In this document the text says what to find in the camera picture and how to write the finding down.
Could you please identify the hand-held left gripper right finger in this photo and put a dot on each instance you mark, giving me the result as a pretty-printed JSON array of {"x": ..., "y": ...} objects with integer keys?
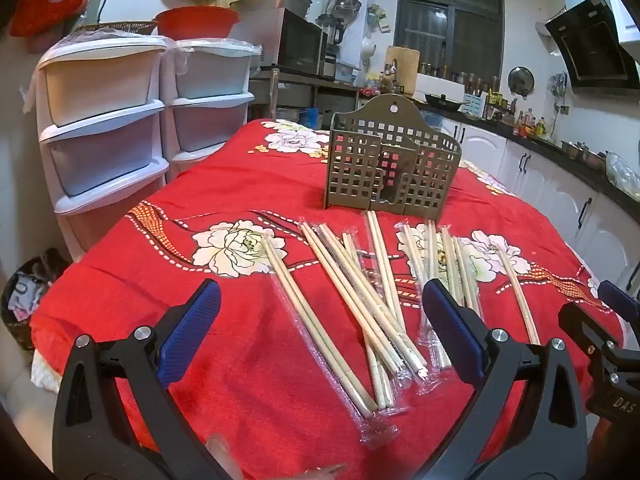
[{"x": 452, "y": 330}]

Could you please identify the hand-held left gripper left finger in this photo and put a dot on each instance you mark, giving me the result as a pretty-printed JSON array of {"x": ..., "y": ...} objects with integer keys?
[{"x": 192, "y": 330}]

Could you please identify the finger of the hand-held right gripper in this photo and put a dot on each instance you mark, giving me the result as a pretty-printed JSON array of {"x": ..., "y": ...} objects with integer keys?
[
  {"x": 582, "y": 322},
  {"x": 622, "y": 300}
]

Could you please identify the bunch of wooden chopsticks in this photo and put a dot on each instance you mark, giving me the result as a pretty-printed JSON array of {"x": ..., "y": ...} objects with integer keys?
[{"x": 320, "y": 327}]

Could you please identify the grey plastic utensil holder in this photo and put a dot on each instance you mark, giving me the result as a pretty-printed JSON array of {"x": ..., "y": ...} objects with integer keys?
[{"x": 395, "y": 170}]

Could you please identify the hanging kitchen utensils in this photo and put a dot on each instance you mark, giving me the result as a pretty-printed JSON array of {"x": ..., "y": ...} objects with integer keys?
[{"x": 559, "y": 85}]

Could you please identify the clear plastic bag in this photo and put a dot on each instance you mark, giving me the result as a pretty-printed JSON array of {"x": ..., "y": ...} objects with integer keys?
[{"x": 622, "y": 170}]

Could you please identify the red floral blanket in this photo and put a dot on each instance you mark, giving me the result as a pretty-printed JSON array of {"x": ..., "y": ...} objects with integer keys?
[{"x": 225, "y": 195}]

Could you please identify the white kitchen cabinets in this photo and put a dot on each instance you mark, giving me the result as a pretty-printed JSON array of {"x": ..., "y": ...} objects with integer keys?
[{"x": 540, "y": 175}]

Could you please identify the steel pot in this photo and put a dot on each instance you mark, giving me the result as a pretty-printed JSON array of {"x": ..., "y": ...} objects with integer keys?
[{"x": 580, "y": 152}]

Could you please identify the dark wicker waste basket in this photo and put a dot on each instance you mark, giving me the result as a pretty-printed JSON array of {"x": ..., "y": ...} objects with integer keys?
[{"x": 30, "y": 300}]

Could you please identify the group of condiment bottles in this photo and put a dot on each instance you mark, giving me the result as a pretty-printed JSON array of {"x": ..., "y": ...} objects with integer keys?
[{"x": 530, "y": 125}]

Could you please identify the light blue knife block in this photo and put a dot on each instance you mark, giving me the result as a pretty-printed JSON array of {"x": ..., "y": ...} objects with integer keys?
[{"x": 475, "y": 105}]

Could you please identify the black wok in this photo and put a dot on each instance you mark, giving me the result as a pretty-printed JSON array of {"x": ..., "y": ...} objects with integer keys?
[{"x": 442, "y": 102}]

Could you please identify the hanging pan lid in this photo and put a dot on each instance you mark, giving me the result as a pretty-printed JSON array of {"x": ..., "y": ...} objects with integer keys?
[{"x": 521, "y": 81}]

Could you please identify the row of spice jars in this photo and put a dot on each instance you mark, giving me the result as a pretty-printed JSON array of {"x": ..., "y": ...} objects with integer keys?
[{"x": 465, "y": 77}]

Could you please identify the white plastic drawer unit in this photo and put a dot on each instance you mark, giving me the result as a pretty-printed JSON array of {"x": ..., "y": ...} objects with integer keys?
[
  {"x": 210, "y": 75},
  {"x": 100, "y": 85}
]

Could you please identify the black range hood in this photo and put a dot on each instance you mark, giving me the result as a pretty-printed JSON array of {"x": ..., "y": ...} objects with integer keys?
[{"x": 595, "y": 45}]

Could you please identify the wooden cutting board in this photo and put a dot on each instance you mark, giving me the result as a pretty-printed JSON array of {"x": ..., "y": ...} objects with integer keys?
[{"x": 405, "y": 67}]

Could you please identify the metal shelf rack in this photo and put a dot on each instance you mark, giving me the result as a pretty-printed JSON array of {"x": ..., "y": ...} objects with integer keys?
[{"x": 300, "y": 80}]

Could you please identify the clear plastic storage box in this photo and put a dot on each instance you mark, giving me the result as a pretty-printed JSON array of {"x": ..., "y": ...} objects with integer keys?
[{"x": 347, "y": 72}]

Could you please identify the black microwave oven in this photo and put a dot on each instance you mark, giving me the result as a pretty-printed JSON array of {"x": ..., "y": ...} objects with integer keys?
[{"x": 295, "y": 45}]

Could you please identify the red plastic basin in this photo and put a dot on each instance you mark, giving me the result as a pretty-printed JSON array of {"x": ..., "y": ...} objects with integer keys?
[{"x": 197, "y": 22}]

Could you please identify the flat wicker tray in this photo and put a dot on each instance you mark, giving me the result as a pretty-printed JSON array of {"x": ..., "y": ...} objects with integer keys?
[{"x": 120, "y": 26}]

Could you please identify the hanging plastic holder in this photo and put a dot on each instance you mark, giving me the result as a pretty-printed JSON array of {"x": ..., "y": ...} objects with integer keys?
[{"x": 378, "y": 19}]

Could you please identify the dark framed window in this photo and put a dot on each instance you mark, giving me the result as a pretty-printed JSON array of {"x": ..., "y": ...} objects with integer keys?
[{"x": 450, "y": 10}]

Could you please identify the black blender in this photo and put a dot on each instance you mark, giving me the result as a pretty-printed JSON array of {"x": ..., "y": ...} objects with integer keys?
[{"x": 332, "y": 30}]

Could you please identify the large metal pot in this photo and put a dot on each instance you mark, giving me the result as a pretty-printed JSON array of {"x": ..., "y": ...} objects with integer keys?
[{"x": 275, "y": 2}]

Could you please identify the hanging metal colander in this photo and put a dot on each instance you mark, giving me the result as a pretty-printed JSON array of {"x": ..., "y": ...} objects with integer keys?
[{"x": 346, "y": 5}]

